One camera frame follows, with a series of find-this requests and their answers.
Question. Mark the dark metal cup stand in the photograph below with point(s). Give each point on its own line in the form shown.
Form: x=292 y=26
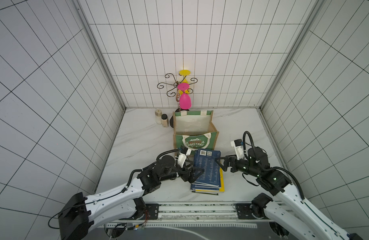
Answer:
x=172 y=88

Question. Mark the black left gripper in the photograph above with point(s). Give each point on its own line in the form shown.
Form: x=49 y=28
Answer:
x=191 y=178

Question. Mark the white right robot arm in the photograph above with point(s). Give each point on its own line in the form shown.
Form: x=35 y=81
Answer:
x=286 y=205

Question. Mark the white powder spice jar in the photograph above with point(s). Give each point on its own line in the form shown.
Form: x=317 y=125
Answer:
x=158 y=116

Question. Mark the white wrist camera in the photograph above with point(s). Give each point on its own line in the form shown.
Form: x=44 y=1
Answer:
x=183 y=154
x=238 y=148

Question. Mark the yellow plastic goblet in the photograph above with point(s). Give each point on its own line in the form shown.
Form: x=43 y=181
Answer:
x=185 y=78

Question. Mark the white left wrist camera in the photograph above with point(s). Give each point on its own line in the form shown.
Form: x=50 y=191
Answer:
x=183 y=154

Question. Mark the yellow book purple illustration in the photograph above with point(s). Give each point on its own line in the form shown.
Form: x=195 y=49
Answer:
x=222 y=181

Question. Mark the black-lidded spice jar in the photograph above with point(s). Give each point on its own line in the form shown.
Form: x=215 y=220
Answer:
x=165 y=121

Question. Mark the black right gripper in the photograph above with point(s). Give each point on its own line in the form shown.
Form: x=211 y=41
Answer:
x=231 y=163

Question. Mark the pink plastic goblet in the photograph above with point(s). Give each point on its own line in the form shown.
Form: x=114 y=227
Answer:
x=185 y=101

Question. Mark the metal base rail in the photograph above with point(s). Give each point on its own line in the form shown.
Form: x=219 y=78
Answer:
x=185 y=215

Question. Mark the burlap Christmas canvas bag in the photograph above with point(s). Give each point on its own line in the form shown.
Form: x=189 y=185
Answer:
x=194 y=130

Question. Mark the blue book with label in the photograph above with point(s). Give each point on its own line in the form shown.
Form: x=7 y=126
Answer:
x=203 y=188

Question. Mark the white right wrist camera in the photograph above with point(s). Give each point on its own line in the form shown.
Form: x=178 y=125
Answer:
x=238 y=148

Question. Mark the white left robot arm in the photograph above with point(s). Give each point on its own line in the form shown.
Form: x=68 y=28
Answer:
x=81 y=214

